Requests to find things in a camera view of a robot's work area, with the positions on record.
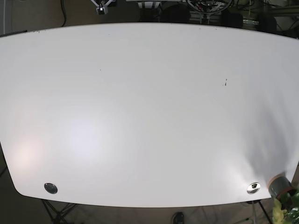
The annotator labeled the silver table grommet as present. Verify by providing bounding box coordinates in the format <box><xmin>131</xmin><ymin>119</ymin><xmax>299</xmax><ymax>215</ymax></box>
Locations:
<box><xmin>44</xmin><ymin>182</ymin><xmax>58</xmax><ymax>194</ymax></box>
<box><xmin>247</xmin><ymin>182</ymin><xmax>261</xmax><ymax>194</ymax></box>

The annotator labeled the green potted plant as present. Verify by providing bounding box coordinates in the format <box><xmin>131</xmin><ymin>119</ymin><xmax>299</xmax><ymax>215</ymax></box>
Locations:
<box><xmin>272</xmin><ymin>190</ymin><xmax>299</xmax><ymax>224</ymax></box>

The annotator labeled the grey plant pot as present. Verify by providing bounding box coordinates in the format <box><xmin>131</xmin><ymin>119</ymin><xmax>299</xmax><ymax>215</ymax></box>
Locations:
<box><xmin>267</xmin><ymin>174</ymin><xmax>297</xmax><ymax>199</ymax></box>

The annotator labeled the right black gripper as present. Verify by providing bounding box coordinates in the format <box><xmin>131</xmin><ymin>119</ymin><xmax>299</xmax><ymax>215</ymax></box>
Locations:
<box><xmin>91</xmin><ymin>0</ymin><xmax>116</xmax><ymax>15</ymax></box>

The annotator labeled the left silver table grommet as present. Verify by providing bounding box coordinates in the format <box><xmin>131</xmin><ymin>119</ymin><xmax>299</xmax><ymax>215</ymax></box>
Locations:
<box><xmin>44</xmin><ymin>182</ymin><xmax>58</xmax><ymax>194</ymax></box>

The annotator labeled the right silver table grommet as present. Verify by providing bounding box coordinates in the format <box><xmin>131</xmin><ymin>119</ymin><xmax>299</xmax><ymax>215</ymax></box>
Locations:
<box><xmin>247</xmin><ymin>182</ymin><xmax>261</xmax><ymax>194</ymax></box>

